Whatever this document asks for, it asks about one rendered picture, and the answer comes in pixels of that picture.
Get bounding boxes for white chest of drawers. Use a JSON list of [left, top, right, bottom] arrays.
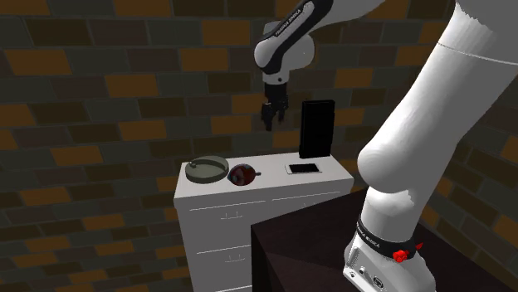
[[173, 151, 355, 292]]

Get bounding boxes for tall black box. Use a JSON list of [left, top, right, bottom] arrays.
[[298, 100, 336, 159]]

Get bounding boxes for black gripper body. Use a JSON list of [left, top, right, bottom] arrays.
[[264, 82, 290, 115]]

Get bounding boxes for dark robot stand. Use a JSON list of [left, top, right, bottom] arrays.
[[250, 187, 515, 292]]

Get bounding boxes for dark red apple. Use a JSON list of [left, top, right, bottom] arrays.
[[227, 163, 262, 187]]

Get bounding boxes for white phone with black screen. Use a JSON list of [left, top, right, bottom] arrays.
[[284, 162, 323, 176]]

